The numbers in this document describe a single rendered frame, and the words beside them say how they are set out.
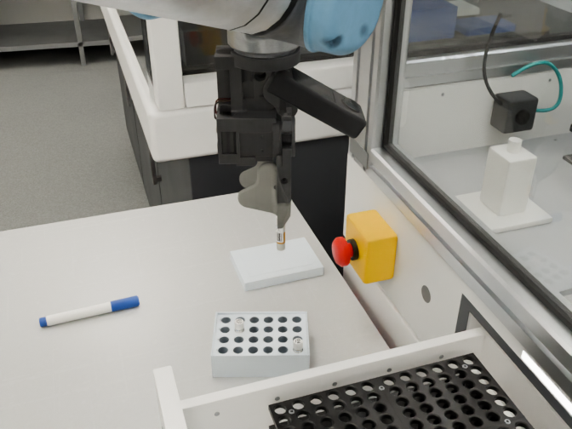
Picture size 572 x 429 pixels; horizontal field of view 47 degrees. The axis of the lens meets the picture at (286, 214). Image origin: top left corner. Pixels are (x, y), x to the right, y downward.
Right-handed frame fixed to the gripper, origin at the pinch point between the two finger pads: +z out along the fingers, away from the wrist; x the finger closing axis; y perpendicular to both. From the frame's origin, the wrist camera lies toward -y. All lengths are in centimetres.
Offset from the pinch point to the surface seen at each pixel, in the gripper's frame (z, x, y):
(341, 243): 7.9, -5.4, -7.4
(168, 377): 4.4, 21.3, 11.3
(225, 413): 9.9, 20.9, 6.4
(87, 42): 84, -331, 115
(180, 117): 8, -47, 19
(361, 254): 9.3, -4.6, -10.0
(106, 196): 98, -170, 71
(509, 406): 7.3, 22.8, -20.7
